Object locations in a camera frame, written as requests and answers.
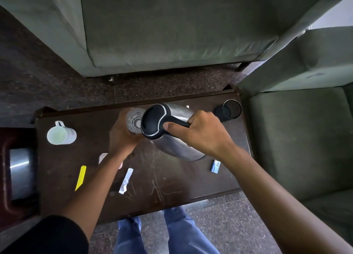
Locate person's left hand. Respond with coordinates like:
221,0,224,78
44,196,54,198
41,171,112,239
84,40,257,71
109,108,147,157

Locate person's right hand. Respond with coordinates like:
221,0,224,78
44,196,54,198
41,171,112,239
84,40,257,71
163,110,238,161

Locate clear drinking glass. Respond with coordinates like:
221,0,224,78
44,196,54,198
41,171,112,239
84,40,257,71
126,109,145,136

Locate steel electric kettle black lid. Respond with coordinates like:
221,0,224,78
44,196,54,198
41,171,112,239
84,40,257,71
140,102,207,162

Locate person's left forearm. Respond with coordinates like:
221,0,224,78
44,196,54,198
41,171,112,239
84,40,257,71
59,149,132,239

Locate person's right forearm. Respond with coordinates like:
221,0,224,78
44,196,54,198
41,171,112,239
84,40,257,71
218,145,353,254

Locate pale pink packet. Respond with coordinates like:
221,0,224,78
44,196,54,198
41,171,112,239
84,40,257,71
98,153,123,170

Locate torn white sachet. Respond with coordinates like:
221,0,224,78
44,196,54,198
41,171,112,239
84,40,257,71
118,168,134,195

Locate dark tumbler with shiny rim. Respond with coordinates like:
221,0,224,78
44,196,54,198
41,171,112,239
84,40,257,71
214,99,243,122

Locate yellow sachet strip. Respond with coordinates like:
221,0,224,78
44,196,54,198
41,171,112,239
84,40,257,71
75,165,87,192

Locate white mug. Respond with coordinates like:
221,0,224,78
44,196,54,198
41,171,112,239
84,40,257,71
46,121,77,146

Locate green fabric sofa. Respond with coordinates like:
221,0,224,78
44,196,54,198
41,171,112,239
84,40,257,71
0,0,353,78

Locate person's blue jeans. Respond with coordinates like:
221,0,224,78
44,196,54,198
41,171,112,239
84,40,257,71
114,207,221,254

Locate steel pot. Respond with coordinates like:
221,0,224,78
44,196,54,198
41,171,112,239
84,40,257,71
9,148,36,201

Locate green fabric armchair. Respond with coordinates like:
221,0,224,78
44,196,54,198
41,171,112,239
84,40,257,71
237,26,353,246

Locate person's black sleeve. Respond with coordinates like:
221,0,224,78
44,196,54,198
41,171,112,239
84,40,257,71
0,214,89,254

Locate reddish brown stool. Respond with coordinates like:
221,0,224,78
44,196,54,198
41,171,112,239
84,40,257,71
0,127,40,222

